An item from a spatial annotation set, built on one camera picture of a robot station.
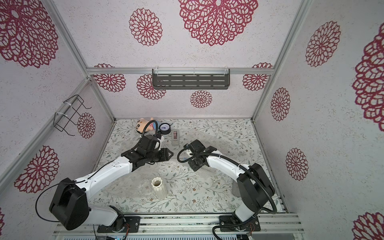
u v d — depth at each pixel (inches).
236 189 32.8
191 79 36.4
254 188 17.5
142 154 25.0
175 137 41.5
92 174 18.8
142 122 41.9
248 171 18.5
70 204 16.2
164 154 28.6
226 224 29.3
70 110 31.2
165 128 43.1
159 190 28.2
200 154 24.6
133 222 29.2
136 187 33.6
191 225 29.3
